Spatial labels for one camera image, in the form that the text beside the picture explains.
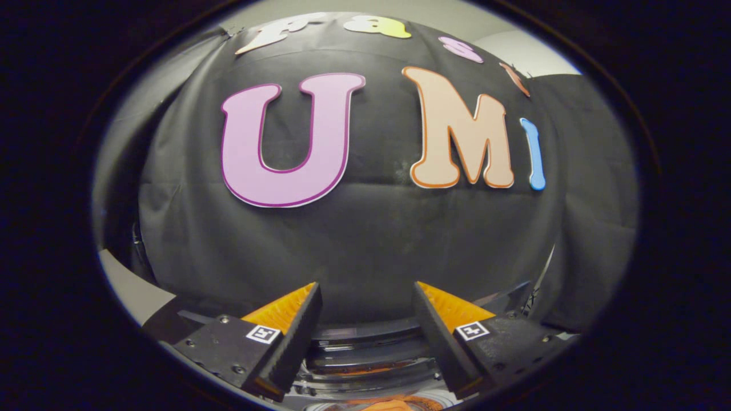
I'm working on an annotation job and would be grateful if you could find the grey cabinet with dark top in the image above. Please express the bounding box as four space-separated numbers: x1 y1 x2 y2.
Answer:
100 251 175 326

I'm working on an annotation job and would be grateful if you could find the black backdrop cloth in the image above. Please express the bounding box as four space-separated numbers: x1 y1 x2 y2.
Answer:
91 11 639 332

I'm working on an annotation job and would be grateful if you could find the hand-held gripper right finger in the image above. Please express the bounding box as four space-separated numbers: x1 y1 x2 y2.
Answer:
412 281 572 400

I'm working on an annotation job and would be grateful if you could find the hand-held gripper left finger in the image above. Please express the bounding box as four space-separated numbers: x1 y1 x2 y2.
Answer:
173 281 323 403

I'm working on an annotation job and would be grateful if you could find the orange garment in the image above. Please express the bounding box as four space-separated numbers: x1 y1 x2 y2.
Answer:
320 394 446 411

